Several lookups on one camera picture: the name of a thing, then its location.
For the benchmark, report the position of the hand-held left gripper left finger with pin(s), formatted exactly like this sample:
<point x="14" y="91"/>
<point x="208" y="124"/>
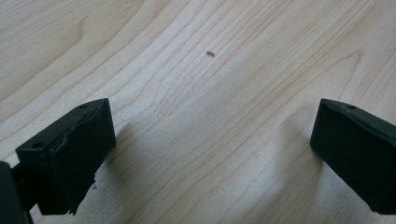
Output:
<point x="71" y="155"/>

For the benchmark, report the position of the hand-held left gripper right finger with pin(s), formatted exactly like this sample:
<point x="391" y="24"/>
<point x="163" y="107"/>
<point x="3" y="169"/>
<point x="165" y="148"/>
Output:
<point x="358" y="149"/>

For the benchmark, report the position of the small brown crumb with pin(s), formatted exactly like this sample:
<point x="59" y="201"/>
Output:
<point x="210" y="53"/>

